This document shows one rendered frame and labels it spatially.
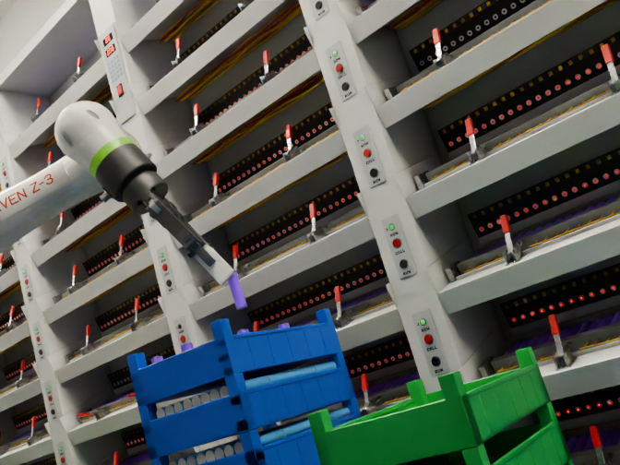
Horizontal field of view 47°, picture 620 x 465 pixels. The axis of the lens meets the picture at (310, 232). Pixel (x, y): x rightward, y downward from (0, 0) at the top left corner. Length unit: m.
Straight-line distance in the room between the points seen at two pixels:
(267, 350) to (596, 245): 0.55
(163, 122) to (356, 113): 0.73
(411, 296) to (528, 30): 0.52
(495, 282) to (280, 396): 0.45
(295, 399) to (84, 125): 0.59
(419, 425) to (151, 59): 1.55
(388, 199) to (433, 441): 0.69
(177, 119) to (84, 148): 0.83
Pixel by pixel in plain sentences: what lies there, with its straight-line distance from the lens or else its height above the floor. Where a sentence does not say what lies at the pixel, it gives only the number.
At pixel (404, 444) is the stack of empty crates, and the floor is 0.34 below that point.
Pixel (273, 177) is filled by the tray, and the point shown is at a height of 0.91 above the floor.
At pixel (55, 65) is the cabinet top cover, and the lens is 2.63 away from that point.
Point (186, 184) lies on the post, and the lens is 2.00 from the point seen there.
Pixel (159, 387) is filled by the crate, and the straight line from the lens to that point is 1.12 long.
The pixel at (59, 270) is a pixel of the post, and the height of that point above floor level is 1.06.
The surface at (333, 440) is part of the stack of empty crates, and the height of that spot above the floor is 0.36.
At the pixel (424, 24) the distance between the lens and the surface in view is 1.66.
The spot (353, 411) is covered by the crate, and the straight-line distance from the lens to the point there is 1.25.
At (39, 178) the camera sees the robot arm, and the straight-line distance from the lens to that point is 1.46.
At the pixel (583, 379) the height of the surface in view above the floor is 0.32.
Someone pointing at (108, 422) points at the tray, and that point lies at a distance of 2.20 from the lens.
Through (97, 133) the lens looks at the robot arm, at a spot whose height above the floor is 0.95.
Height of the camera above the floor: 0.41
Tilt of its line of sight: 13 degrees up
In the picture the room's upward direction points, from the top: 17 degrees counter-clockwise
